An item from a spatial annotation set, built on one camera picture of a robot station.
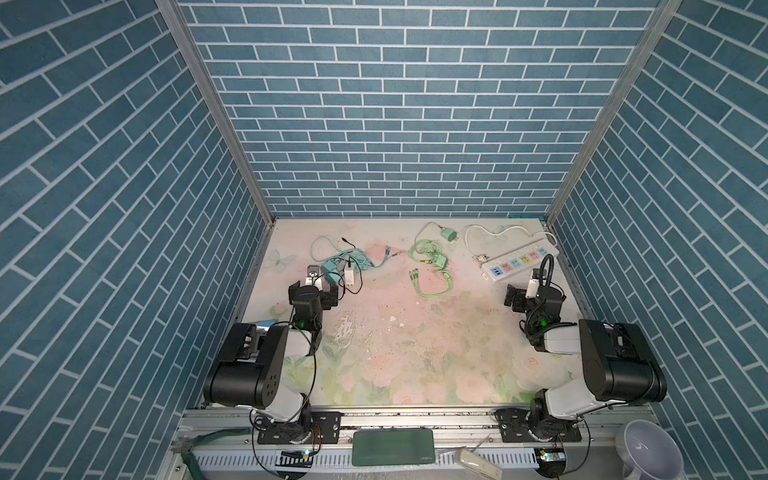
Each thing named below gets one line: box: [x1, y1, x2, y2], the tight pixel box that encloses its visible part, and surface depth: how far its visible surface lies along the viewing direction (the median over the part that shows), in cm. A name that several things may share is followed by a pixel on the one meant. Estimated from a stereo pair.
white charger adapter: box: [344, 268, 354, 286], surface depth 100 cm
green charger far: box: [441, 228, 459, 242], surface depth 117 cm
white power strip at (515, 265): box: [480, 242, 560, 283], surface depth 107 cm
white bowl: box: [615, 419, 685, 480], surface depth 69 cm
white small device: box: [455, 446, 503, 480], surface depth 68 cm
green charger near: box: [433, 253, 449, 270], surface depth 106 cm
